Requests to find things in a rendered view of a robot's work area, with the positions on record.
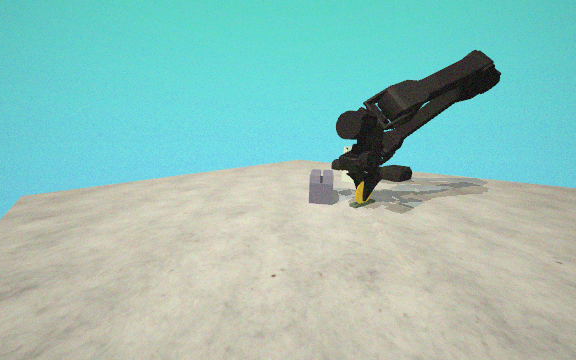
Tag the dark green rectangular holder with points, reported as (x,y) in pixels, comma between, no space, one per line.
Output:
(356,205)

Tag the gold coin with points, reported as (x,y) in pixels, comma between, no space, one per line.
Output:
(359,193)

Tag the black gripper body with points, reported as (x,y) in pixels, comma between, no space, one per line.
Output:
(395,173)

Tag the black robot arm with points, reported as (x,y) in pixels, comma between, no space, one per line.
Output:
(400,103)

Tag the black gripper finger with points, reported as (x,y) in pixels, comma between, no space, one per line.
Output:
(369,185)
(357,178)

